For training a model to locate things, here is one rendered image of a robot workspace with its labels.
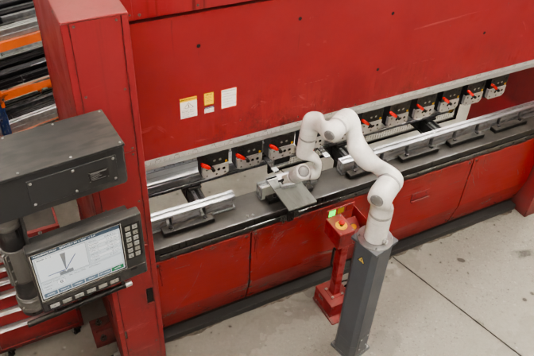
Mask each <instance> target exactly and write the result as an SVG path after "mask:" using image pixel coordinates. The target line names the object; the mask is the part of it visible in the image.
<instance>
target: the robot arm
mask: <svg viewBox="0 0 534 356"><path fill-rule="evenodd" d="M318 133H319V134H320V135H321V137H322V138H323V139H324V140H326V141H337V140H339V139H340V138H342V137H343V135H344V134H345V135H346V141H347V149H348V152H349V154H350V155H351V157H352V158H353V159H354V161H355V162H356V163H357V165H358V166H359V167H360V168H362V169H363V170H365V171H367V172H372V173H374V174H375V175H376V176H377V180H376V182H375V183H374V184H373V186H372V187H371V189H370V191H369V193H368V196H367V199H368V202H369V203H370V210H369V214H368V218H367V222H366V225H365V226H362V227H361V228H360V229H359V230H358V234H357V239H358V241H359V243H360V244H361V245H362V246H363V247H364V248H366V249H368V250H371V251H375V252H381V251H385V250H387V249H389V248H390V247H391V246H392V244H393V236H392V234H391V233H390V231H389V227H390V223H391V220H392V217H393V211H394V207H393V204H392V202H393V200H394V198H395V197H396V195H397V193H398V192H399V191H400V190H401V188H402V186H403V183H404V178H403V176H402V175H401V173H400V172H399V171H398V170H397V169H396V168H394V167H393V166H392V165H390V164H388V163H386V162H384V161H383V160H381V159H380V158H379V157H378V156H377V155H376V154H375V153H374V152H373V150H372V149H371V148H370V147H369V145H368V144H367V142H366V140H365V138H364V136H363V133H362V126H361V122H360V119H359V117H358V116H357V114H356V113H355V112H354V111H353V110H351V109H348V108H345V109H341V110H340V111H339V112H337V113H336V114H335V115H334V116H333V117H332V118H331V119H330V120H329V121H325V117H324V116H323V114H322V113H320V112H318V111H312V112H308V113H306V114H305V115H304V117H303V120H302V123H301V127H300V134H299V138H298V143H297V147H296V155H297V157H298V158H300V159H301V160H305V161H310V162H312V163H313V164H312V165H310V166H307V165H306V164H299V165H297V166H296V167H295V168H293V169H292V170H290V171H289V173H287V174H284V175H283V176H282V177H281V178H282V179H281V180H278V183H279V182H281V183H282V184H288V183H294V184H298V183H300V182H301V181H304V180H315V179H318V178H319V177H320V174H321V170H322V161H321V160H320V158H319V156H318V155H317V154H316V153H315V152H314V151H313V150H314V147H315V141H316V138H317V134H318Z"/></svg>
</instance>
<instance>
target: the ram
mask: <svg viewBox="0 0 534 356"><path fill-rule="evenodd" d="M129 24H130V38H131V45H132V53H133V65H134V73H135V80H136V88H137V101H138V109H139V116H140V123H141V137H142V144H143V152H144V159H145V161H150V160H153V159H157V158H160V157H165V156H168V155H172V154H175V153H181V152H183V151H187V150H190V149H196V148H199V147H202V146H205V145H211V144H214V143H217V142H221V141H226V140H230V139H232V138H236V137H241V136H245V135H248V134H253V133H256V132H260V131H263V130H268V129H272V128H275V127H278V126H283V125H287V124H290V123H294V122H299V121H302V120H303V117H304V115H305V114H306V113H308V112H312V111H318V112H320V113H322V114H329V113H333V112H336V111H339V110H341V109H345V108H351V107H354V106H360V105H363V104H367V103H371V102H375V101H378V100H382V99H387V98H390V97H393V96H397V95H402V94H405V93H409V92H412V91H417V90H420V89H424V88H427V87H433V86H435V85H439V84H442V83H448V82H451V81H454V80H457V79H463V78H466V77H469V76H473V75H478V74H482V73H485V72H490V71H493V70H497V69H500V68H505V67H508V66H512V65H515V64H520V63H524V62H527V61H530V60H534V0H253V1H248V2H239V3H235V4H230V5H225V6H216V7H211V8H206V9H201V10H193V11H188V12H183V13H178V14H169V15H164V16H159V17H151V18H146V19H141V20H136V21H129ZM533 67H534V64H530V65H526V66H524V67H520V68H514V69H512V70H508V71H505V72H499V73H497V74H493V75H488V76H485V77H482V78H478V79H472V80H470V81H466V82H463V83H458V84H455V85H451V86H448V87H443V88H440V89H436V90H433V91H428V92H424V93H421V94H418V95H413V96H409V97H407V98H403V99H398V100H394V101H392V102H388V103H382V104H380V105H376V106H371V107H367V108H365V109H361V110H356V111H355V113H356V114H360V113H364V112H367V111H371V110H376V109H379V108H382V107H385V106H391V105H393V104H397V103H402V102H405V101H408V100H412V99H417V98H420V97H424V96H426V95H432V94H435V93H438V92H441V91H447V90H450V89H453V88H456V87H461V86H465V85H468V84H471V83H477V82H480V81H483V80H486V79H492V78H494V77H498V76H501V75H506V74H509V73H513V72H518V71H521V70H525V69H527V68H533ZM232 87H237V106H232V107H228V108H225V109H221V90H224V89H228V88H232ZM210 92H214V103H213V104H209V105H206V106H204V94H206V93H210ZM193 96H197V115H196V116H193V117H190V118H184V119H181V117H180V99H186V98H189V97H193ZM209 106H214V111H213V112H209V113H206V114H205V113H204V108H205V107H209ZM300 127H301V126H296V127H292V128H289V129H286V130H281V131H277V132H275V133H269V134H266V135H262V136H260V137H254V138H250V139H248V140H244V141H239V142H235V143H233V144H229V145H224V146H221V147H218V148H214V149H209V150H206V151H202V152H199V153H194V154H191V155H187V156H184V157H179V158H176V159H172V160H170V161H164V162H161V163H157V164H152V165H149V166H145V170H146V171H148V170H150V169H154V168H159V167H162V166H165V165H169V164H174V163H177V162H181V161H185V160H189V159H192V158H195V157H201V156H204V155H207V154H210V153H216V152H218V151H222V150H225V149H230V148H234V147H237V146H240V145H245V144H249V143H251V142H255V141H260V140H263V139H266V138H270V137H275V136H278V135H282V134H286V133H290V132H293V131H296V130H300Z"/></svg>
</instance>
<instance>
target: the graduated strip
mask: <svg viewBox="0 0 534 356"><path fill-rule="evenodd" d="M530 64H534V60H530V61H527V62H524V63H520V64H515V65H512V66H508V67H505V68H500V69H497V70H493V71H490V72H485V73H482V74H478V75H473V76H469V77H466V78H463V79H457V80H454V81H451V82H448V83H442V84H439V85H435V86H433V87H427V88H424V89H420V90H417V91H412V92H409V93H405V94H402V95H397V96H393V97H390V98H387V99H382V100H378V101H375V102H371V103H367V104H363V105H360V106H354V107H351V108H348V109H351V110H353V111H356V110H361V109H365V108H367V107H371V106H376V105H380V104H382V103H388V102H392V101H394V100H398V99H403V98H407V97H409V96H413V95H418V94H421V93H424V92H428V91H433V90H436V89H440V88H443V87H448V86H451V85H455V84H458V83H463V82H466V81H470V80H472V79H478V78H482V77H485V76H488V75H493V74H497V73H499V72H505V71H508V70H512V69H514V68H520V67H524V66H526V65H530ZM337 112H339V111H336V112H333V113H329V114H324V115H323V116H324V117H325V119H326V118H331V117H333V116H334V115H335V114H336V113H337ZM301 123H302V121H299V122H294V123H290V124H287V125H283V126H278V127H275V128H272V129H268V130H263V131H260V132H256V133H251V134H248V135H245V136H241V137H236V138H232V139H230V140H226V141H221V142H217V143H214V144H211V145H205V146H202V147H199V148H196V149H190V150H187V151H183V152H181V153H175V154H172V155H168V156H165V157H160V158H157V159H153V160H150V161H145V166H149V165H152V164H157V163H161V162H164V161H170V160H172V159H176V158H179V157H184V156H187V155H191V154H194V153H199V152H202V151H206V150H209V149H214V148H218V147H221V146H224V145H229V144H233V143H235V142H239V141H244V140H248V139H250V138H254V137H260V136H262V135H266V134H271V133H275V132H277V131H281V130H286V129H289V128H292V127H296V126H301Z"/></svg>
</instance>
